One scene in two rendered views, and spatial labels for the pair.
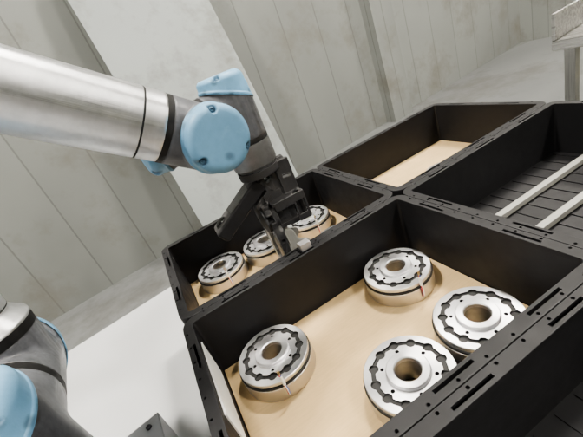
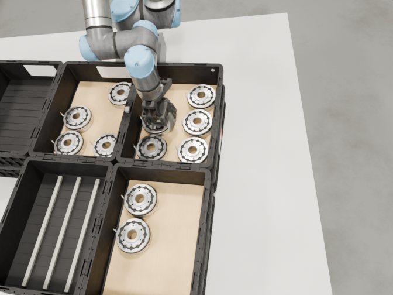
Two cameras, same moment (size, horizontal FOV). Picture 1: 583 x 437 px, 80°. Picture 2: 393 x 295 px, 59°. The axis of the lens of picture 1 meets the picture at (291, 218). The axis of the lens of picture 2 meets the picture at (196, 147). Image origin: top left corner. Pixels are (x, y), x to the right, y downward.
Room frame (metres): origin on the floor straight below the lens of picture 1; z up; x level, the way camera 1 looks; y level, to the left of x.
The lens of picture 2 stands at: (1.05, -0.47, 1.85)
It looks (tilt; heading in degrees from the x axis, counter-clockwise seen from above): 61 degrees down; 127
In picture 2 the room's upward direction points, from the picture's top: 14 degrees counter-clockwise
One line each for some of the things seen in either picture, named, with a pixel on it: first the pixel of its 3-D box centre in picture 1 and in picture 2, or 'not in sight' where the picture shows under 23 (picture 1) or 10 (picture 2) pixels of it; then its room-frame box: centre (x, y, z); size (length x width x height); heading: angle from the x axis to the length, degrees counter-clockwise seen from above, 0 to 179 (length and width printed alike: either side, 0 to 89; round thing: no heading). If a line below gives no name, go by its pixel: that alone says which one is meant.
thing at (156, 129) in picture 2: not in sight; (156, 120); (0.54, 0.03, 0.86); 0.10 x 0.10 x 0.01
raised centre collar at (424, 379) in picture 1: (408, 370); (76, 116); (0.26, -0.05, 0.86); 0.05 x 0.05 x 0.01
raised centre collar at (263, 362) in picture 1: (271, 351); (120, 92); (0.36, 0.09, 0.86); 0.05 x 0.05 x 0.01
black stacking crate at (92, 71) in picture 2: (368, 334); (93, 116); (0.32, -0.03, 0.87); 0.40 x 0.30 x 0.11; 107
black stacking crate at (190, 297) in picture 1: (277, 250); (175, 120); (0.61, 0.05, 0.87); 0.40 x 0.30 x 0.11; 107
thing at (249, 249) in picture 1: (265, 241); (197, 122); (0.68, 0.07, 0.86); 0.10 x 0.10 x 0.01
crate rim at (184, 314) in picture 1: (267, 229); (173, 111); (0.61, 0.05, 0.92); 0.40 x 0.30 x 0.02; 107
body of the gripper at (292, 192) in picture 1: (273, 195); (155, 105); (0.58, 0.01, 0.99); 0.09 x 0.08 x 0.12; 104
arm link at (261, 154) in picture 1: (252, 155); (150, 87); (0.58, 0.02, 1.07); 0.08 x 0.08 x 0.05
